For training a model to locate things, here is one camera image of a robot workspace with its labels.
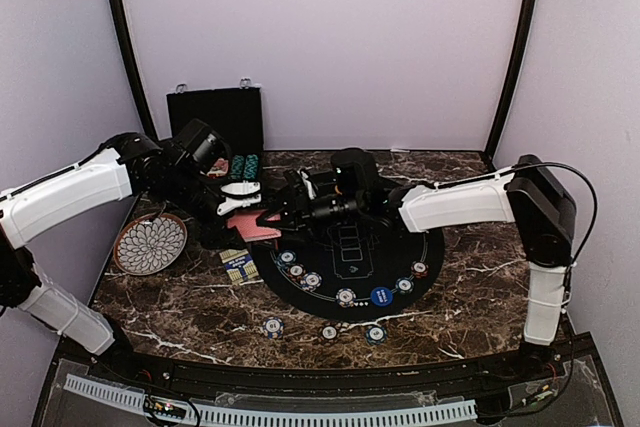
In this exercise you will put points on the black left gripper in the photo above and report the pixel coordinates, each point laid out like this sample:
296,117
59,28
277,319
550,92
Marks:
218,235

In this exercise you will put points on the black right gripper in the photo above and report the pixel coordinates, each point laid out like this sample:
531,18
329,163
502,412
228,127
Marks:
300,214

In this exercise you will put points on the red playing card deck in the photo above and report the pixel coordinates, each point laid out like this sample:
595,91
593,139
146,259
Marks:
244,227

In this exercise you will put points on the orange chip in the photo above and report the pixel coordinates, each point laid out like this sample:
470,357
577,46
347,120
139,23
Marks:
296,271

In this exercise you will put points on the white blue chip bottom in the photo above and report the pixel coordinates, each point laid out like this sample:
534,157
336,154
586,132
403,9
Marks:
345,297

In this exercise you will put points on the blue white chip stack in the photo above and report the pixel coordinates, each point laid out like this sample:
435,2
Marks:
273,328

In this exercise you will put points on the brown white chip stack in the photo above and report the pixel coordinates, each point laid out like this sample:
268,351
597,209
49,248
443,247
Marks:
329,334

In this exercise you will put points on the red chip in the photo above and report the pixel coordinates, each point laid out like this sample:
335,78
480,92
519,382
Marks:
419,269

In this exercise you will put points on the teal blue chip stack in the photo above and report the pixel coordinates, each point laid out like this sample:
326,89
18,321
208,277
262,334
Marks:
375,335

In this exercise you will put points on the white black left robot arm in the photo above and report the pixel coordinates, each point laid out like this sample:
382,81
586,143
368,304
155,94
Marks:
124,166

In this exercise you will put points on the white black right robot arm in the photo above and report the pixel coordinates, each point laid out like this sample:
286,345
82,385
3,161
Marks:
526,200

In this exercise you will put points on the boxed card deck in case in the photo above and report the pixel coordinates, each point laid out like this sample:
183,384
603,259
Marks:
220,168

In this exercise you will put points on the teal chip row left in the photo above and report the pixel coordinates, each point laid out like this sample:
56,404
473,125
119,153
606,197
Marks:
236,171

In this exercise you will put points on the teal chip row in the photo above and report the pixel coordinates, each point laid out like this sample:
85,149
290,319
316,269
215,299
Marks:
236,171
251,167

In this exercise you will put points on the teal chip row right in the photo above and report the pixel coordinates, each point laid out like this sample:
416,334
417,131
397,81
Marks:
251,167

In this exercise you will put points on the gold blue card box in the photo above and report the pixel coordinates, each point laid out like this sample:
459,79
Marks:
239,265

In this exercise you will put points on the floral ceramic plate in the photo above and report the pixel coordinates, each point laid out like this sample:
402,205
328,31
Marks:
150,244

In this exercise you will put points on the round black poker mat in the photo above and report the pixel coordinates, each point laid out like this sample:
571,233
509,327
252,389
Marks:
374,250

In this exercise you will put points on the black poker chip case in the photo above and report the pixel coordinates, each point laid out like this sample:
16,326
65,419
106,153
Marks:
235,113

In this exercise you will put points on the blue small blind button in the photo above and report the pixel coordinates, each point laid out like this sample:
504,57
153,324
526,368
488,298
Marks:
382,296

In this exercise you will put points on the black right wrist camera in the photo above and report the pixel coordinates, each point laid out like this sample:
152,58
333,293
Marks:
354,170

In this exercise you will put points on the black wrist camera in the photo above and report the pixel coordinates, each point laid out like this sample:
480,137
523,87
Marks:
354,170
203,146

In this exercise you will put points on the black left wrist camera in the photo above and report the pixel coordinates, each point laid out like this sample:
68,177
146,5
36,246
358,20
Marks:
203,146

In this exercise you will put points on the black left frame post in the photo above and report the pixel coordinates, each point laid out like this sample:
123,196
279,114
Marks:
129,60

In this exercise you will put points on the white cable duct strip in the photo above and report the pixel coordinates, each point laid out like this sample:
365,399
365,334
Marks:
257,410

